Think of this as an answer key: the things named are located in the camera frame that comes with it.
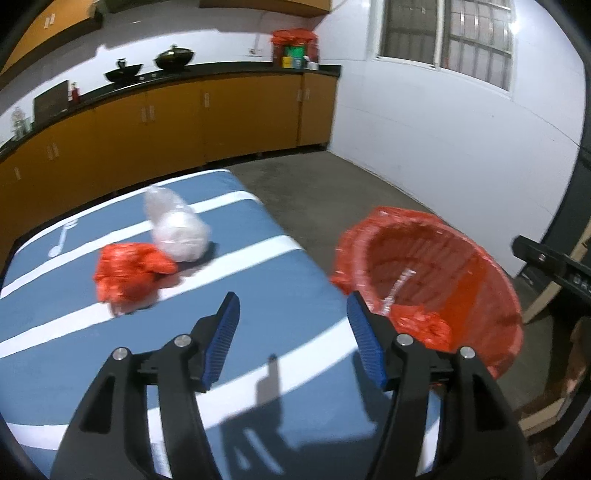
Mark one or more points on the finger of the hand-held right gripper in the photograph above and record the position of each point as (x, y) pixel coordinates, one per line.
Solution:
(545, 256)

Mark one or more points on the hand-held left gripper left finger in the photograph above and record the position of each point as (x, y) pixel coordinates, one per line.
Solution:
(221, 337)

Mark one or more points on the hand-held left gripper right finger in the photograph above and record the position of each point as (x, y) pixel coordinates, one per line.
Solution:
(367, 341)

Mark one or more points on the orange plastic bag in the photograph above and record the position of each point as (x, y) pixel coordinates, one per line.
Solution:
(131, 272)
(422, 325)

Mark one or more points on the red lined waste bin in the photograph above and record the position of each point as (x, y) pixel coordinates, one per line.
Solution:
(466, 277)

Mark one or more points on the white plastic bag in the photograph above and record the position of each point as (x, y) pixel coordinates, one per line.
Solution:
(178, 230)

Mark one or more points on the blue white striped mat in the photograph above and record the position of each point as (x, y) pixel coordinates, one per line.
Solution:
(277, 286)

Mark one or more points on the wooden lower kitchen cabinets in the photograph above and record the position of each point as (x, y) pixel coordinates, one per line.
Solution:
(254, 115)

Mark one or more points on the wooden kitchen cabinets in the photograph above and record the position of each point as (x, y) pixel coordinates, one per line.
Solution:
(254, 115)
(55, 27)

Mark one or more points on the barred window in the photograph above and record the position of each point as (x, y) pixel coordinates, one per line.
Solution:
(466, 41)

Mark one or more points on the black kitchen countertop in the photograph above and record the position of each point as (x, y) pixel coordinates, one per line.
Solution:
(231, 70)

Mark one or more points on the black open wok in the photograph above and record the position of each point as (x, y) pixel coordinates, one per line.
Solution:
(123, 74)

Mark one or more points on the white cup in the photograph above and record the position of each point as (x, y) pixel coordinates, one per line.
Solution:
(312, 66)

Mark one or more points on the black wok with lid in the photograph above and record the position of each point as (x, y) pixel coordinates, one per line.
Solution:
(174, 57)

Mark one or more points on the red bottle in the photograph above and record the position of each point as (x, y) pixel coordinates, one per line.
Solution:
(74, 93)

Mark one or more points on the green plastic container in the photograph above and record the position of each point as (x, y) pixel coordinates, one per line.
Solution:
(293, 54)

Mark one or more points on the dark wooden cutting board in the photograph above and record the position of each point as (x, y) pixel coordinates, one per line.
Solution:
(51, 98)

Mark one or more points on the glass jar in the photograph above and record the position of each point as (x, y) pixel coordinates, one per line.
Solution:
(18, 123)

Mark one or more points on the red bag on packages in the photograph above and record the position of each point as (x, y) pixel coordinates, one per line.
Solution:
(295, 38)

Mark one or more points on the wooden upper kitchen cabinets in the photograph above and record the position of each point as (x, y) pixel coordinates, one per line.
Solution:
(55, 27)

